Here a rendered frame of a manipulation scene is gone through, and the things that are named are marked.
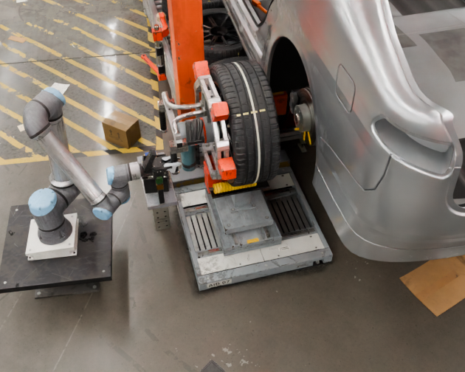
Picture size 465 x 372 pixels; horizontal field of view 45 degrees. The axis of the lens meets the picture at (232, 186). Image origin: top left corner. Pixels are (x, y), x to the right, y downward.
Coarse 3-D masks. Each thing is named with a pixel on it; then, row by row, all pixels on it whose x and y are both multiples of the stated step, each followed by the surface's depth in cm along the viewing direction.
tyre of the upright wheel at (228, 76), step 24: (216, 72) 286; (240, 72) 282; (264, 72) 284; (240, 96) 274; (264, 96) 275; (240, 120) 272; (264, 120) 274; (240, 144) 274; (264, 144) 277; (240, 168) 282; (264, 168) 287
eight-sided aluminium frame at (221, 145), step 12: (204, 84) 285; (204, 96) 283; (216, 96) 278; (216, 132) 276; (204, 144) 325; (216, 144) 276; (228, 144) 277; (204, 156) 324; (216, 156) 283; (228, 156) 282; (216, 168) 290
